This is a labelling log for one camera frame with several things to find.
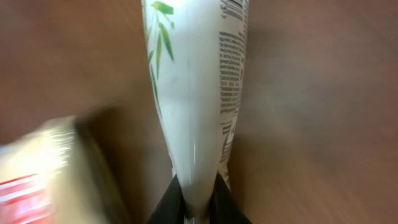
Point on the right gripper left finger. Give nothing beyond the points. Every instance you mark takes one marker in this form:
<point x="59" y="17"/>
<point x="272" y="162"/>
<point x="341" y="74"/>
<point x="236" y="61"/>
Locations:
<point x="171" y="208"/>

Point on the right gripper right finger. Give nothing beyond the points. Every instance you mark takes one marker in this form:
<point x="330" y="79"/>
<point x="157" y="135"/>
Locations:
<point x="223" y="208"/>

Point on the cream snack bag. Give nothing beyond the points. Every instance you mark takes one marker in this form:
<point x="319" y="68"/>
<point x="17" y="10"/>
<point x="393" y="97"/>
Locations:
<point x="58" y="174"/>

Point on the white conditioner tube gold cap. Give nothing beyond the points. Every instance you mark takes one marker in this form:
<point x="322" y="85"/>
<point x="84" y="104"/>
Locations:
<point x="196" y="53"/>

